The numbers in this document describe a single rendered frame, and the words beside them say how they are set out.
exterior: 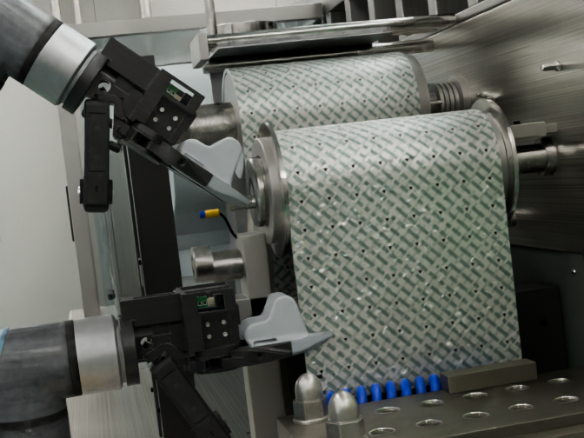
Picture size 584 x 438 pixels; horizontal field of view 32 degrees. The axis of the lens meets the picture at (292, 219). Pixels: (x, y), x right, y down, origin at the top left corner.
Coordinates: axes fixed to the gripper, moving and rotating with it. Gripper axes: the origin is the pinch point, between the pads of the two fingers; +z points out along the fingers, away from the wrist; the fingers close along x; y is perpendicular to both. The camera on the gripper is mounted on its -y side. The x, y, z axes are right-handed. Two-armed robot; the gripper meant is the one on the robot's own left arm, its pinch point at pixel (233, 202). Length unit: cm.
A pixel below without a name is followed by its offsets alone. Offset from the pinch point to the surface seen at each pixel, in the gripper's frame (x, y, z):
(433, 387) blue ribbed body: -7.8, -5.1, 26.5
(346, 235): -4.4, 3.3, 11.1
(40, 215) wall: 552, -37, -27
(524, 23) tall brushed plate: 4.8, 36.3, 17.9
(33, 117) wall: 552, 13, -64
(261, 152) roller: -0.5, 6.0, -0.5
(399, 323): -4.5, -1.4, 21.0
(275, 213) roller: -3.4, 1.2, 3.8
